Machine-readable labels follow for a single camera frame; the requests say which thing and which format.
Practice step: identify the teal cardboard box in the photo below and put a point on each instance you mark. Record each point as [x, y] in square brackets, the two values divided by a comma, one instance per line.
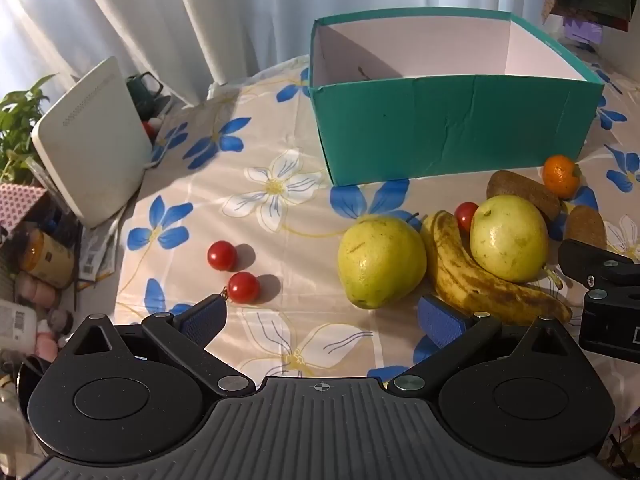
[450, 125]

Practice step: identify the purple paper item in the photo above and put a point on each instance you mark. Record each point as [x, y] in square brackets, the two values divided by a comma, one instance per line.
[582, 29]

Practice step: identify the white plastic router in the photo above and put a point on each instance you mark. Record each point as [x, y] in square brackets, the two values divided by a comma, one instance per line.
[92, 145]

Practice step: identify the red and white small toy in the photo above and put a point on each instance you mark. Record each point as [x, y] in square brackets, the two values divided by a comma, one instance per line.
[148, 129]

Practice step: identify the white curtain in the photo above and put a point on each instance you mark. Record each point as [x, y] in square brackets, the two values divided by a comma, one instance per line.
[200, 10]

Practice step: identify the yellow-green pear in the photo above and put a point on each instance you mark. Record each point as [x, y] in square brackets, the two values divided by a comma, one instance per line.
[507, 237]
[380, 267]

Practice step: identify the brown patterned paper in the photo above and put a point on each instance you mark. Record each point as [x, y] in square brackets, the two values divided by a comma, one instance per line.
[552, 7]

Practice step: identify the green potted plant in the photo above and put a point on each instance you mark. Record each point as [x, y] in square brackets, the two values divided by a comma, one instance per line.
[17, 125]

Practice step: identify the pink patterned box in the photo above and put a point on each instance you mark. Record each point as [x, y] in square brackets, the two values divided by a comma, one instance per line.
[20, 205]

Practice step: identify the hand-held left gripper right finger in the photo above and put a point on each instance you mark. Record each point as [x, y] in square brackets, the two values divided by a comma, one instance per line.
[441, 323]

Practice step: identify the floral tablecloth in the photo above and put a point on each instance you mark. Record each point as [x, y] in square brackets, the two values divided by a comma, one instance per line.
[280, 240]

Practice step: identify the printed paper packets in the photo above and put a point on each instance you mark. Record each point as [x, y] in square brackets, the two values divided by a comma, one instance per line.
[100, 250]

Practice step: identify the white bottle with barcode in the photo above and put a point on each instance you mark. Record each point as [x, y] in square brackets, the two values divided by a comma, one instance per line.
[15, 322]

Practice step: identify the brown kiwi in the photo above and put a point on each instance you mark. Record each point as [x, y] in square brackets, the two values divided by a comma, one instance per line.
[585, 227]
[522, 191]

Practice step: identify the red cherry tomato with stem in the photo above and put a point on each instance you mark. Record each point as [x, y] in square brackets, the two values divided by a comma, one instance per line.
[244, 287]

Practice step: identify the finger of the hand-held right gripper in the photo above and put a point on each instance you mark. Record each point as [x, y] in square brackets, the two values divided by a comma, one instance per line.
[595, 262]

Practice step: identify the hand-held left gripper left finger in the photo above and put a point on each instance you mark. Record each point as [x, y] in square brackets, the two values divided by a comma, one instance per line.
[204, 319]

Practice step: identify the spotted ripe banana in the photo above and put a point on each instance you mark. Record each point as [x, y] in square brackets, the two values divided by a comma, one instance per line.
[465, 280]

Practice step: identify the dark green mug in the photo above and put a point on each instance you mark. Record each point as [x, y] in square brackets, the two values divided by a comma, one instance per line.
[142, 94]

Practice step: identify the orange tangerine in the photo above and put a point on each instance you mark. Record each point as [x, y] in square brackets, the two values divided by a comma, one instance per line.
[561, 175]

